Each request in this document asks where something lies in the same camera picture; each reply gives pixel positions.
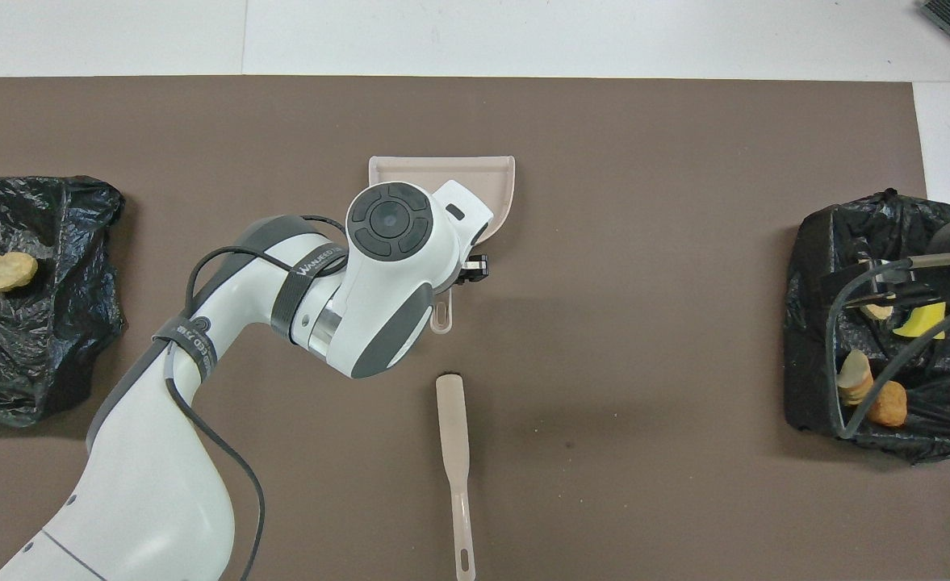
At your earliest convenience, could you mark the yellow sponge piece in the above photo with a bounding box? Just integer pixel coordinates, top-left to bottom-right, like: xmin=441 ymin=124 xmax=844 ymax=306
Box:
xmin=893 ymin=303 xmax=947 ymax=338

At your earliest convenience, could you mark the striped croissant piece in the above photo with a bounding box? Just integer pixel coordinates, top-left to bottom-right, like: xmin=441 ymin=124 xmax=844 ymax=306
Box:
xmin=837 ymin=349 xmax=875 ymax=407

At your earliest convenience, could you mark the brown bread roll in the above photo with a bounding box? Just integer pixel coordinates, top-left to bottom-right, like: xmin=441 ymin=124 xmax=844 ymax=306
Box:
xmin=865 ymin=379 xmax=909 ymax=428

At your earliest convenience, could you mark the beige plastic dustpan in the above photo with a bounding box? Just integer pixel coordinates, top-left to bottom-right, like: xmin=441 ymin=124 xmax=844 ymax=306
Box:
xmin=368 ymin=156 xmax=517 ymax=334

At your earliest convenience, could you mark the beige hand brush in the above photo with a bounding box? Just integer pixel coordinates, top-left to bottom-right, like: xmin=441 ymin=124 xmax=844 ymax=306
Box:
xmin=435 ymin=373 xmax=477 ymax=581

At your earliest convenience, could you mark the pale lumpy bread piece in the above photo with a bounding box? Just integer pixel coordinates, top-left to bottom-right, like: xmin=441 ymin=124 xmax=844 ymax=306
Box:
xmin=0 ymin=252 xmax=40 ymax=294

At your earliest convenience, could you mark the black bag-lined trash bin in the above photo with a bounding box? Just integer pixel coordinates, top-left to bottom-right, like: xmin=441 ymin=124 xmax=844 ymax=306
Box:
xmin=0 ymin=176 xmax=127 ymax=428
xmin=783 ymin=189 xmax=950 ymax=465

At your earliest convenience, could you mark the brown table mat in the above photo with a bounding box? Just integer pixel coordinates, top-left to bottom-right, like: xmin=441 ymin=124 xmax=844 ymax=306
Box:
xmin=0 ymin=77 xmax=950 ymax=581

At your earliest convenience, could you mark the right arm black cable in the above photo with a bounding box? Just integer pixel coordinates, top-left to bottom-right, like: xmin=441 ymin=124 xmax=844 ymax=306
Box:
xmin=824 ymin=252 xmax=950 ymax=441

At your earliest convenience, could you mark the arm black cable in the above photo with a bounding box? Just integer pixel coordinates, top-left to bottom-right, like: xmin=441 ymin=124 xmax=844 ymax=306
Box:
xmin=824 ymin=252 xmax=950 ymax=441
xmin=164 ymin=214 xmax=348 ymax=581

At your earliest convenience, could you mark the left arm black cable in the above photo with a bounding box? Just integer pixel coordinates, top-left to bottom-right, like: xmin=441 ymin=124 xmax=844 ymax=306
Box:
xmin=164 ymin=214 xmax=348 ymax=581

